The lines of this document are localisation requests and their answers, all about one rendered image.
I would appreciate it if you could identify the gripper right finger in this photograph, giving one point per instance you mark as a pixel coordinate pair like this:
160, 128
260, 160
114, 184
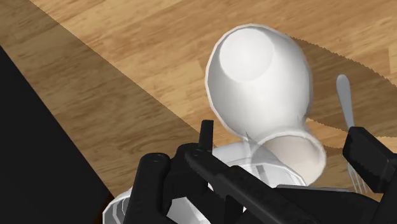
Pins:
372, 161

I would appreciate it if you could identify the grey fork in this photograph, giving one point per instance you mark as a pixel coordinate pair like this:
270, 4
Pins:
345, 96

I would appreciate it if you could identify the white vase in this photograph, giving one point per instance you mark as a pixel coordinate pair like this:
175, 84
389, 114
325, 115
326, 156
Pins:
260, 93

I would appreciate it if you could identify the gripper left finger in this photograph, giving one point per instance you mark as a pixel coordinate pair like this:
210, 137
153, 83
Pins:
217, 176

